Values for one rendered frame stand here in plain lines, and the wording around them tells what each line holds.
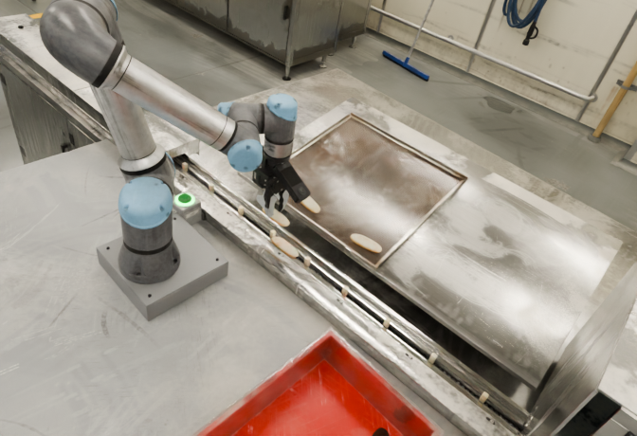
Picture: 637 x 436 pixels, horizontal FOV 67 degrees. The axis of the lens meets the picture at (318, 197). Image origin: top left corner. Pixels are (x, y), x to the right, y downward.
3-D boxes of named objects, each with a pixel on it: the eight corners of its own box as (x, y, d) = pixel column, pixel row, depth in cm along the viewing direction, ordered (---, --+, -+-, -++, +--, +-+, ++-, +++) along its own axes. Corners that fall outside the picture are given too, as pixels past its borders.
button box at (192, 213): (167, 225, 149) (165, 197, 142) (188, 214, 154) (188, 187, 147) (183, 239, 146) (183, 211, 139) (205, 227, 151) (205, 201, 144)
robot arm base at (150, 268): (132, 293, 116) (128, 264, 110) (109, 253, 125) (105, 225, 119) (190, 270, 125) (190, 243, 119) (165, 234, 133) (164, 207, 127)
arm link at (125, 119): (132, 221, 123) (27, 4, 87) (137, 184, 134) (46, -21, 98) (179, 211, 124) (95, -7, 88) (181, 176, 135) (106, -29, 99)
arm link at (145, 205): (118, 251, 113) (113, 208, 105) (125, 213, 123) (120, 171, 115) (172, 251, 116) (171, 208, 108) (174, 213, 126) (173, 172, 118)
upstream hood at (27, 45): (-13, 36, 213) (-18, 16, 208) (29, 29, 225) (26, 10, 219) (155, 173, 158) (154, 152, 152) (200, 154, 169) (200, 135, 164)
